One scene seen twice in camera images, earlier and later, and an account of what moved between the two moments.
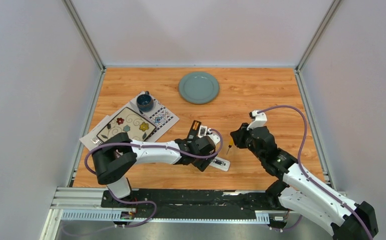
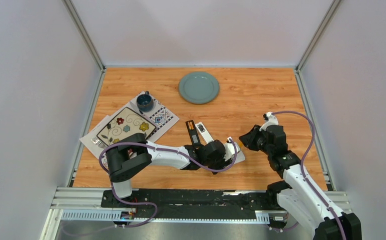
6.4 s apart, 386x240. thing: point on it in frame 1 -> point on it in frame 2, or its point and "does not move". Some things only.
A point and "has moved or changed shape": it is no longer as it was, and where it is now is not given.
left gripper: x=203 y=164 -> x=223 y=164
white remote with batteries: x=221 y=163 has moved or changed shape
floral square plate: x=130 y=122 does not move
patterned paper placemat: x=159 y=116 does not move
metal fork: x=96 y=141 does not move
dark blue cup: x=145 y=102 does not move
